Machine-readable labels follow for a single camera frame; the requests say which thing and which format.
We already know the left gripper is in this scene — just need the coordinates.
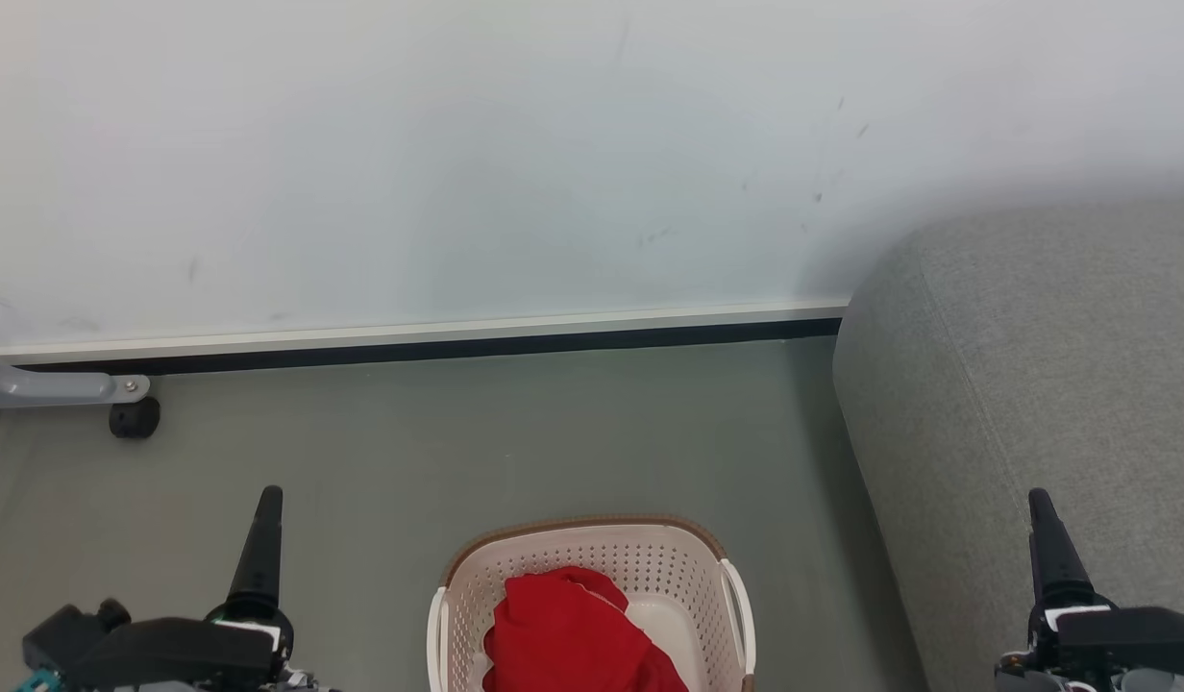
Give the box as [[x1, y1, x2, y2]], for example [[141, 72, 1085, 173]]
[[206, 485, 315, 692]]

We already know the grey fabric sofa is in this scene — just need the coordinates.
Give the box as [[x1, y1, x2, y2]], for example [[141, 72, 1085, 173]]
[[832, 197, 1184, 692]]

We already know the cream perforated laundry basket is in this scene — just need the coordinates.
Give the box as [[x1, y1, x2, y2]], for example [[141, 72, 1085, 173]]
[[427, 516, 756, 692]]

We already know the black caster wheel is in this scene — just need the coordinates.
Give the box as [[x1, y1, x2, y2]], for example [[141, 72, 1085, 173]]
[[110, 397, 161, 440]]

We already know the red and white garment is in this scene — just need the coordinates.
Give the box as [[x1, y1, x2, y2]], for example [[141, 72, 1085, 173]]
[[482, 566, 690, 692]]

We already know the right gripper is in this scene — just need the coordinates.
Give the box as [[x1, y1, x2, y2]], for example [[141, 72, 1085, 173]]
[[996, 487, 1118, 692]]

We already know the white and black baseboard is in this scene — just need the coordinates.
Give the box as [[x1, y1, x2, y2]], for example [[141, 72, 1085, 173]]
[[0, 303, 849, 377]]

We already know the grey metal stand leg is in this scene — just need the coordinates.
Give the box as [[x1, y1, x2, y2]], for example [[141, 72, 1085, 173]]
[[0, 343, 152, 424]]

